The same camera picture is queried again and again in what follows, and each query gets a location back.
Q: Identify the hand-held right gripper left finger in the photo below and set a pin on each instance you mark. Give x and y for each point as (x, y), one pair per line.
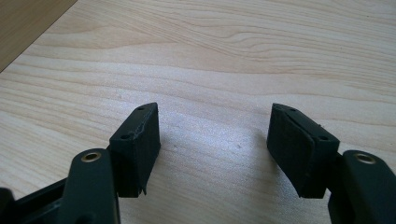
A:
(137, 155)

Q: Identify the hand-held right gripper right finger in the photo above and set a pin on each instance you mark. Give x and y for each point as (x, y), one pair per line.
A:
(299, 149)

